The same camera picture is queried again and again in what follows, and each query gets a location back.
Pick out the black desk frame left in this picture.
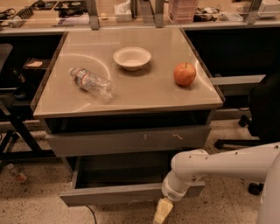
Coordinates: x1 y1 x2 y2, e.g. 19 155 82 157
0 87 55 163

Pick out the black office chair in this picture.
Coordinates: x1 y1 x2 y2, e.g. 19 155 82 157
213 73 280 196

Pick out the white tissue box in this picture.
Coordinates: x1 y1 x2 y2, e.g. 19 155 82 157
114 0 132 22

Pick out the black coiled cable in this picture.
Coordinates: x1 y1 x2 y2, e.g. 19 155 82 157
14 6 35 21

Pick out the grey top drawer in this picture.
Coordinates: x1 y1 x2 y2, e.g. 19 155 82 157
46 125 211 158

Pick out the small bottle on floor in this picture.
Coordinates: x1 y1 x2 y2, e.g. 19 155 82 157
7 164 27 183

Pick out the red apple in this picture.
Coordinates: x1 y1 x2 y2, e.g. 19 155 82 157
173 62 196 87

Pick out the black power cable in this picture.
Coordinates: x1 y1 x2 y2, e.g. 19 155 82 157
86 205 98 224

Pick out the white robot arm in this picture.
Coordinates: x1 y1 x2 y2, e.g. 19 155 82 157
153 143 280 224

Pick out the grey drawer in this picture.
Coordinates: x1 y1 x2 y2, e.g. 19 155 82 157
59 156 206 207
46 125 211 158

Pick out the grey drawer cabinet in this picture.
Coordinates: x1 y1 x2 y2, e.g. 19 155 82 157
31 27 226 176

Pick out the clear plastic water bottle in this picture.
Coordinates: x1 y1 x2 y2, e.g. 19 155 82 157
69 66 115 102

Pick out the pink plastic basket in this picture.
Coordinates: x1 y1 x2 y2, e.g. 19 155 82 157
168 0 197 24

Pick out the white paper bowl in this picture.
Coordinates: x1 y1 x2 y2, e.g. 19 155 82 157
113 47 151 71

